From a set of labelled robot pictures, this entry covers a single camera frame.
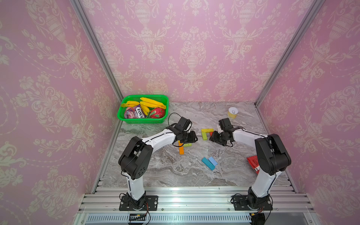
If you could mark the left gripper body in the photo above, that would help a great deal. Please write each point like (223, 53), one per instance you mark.
(190, 137)

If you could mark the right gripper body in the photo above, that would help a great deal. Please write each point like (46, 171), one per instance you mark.
(217, 138)

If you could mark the orange block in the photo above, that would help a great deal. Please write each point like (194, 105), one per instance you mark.
(181, 148)

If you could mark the light blue block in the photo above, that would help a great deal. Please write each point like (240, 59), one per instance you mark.
(213, 161)

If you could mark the teal block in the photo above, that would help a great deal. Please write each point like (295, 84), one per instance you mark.
(208, 163)

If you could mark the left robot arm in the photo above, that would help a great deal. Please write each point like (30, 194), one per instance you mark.
(136, 157)

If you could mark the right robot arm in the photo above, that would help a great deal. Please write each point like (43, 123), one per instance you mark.
(272, 157)

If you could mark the yellow white can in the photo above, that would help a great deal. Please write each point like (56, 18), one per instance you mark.
(232, 112)

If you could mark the red snack bag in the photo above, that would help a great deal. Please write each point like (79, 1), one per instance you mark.
(253, 161)

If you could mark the red dragon fruit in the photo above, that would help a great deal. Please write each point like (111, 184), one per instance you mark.
(157, 113)

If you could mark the green plastic basket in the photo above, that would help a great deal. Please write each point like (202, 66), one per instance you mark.
(160, 98)

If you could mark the lower yellow banana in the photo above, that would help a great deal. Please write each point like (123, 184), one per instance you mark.
(145, 109)

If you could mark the upper yellow banana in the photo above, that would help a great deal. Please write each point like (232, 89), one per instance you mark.
(151, 103)

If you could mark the purple snack packet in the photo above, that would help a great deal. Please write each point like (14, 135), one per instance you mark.
(134, 113)

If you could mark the small yellow banana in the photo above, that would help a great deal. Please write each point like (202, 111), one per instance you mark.
(129, 104)

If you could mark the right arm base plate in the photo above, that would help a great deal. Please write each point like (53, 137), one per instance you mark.
(251, 203)

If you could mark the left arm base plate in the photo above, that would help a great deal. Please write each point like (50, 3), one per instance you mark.
(145, 203)

